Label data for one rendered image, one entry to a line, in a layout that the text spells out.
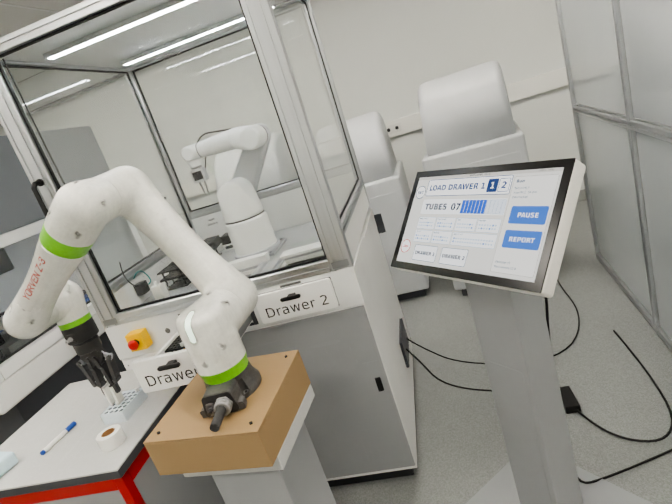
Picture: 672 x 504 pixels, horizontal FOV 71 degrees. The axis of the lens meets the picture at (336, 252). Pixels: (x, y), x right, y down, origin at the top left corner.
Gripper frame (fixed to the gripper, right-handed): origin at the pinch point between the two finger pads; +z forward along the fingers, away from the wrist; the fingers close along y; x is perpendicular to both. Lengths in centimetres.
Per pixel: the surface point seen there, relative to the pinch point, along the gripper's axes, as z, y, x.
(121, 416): 5.5, 4.1, -5.2
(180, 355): -8.2, 29.0, 0.1
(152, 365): -7.0, 18.6, -0.3
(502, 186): -31, 129, 8
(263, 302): -6, 45, 33
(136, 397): 4.4, 5.1, 2.5
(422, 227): -22, 107, 21
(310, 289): -7, 63, 33
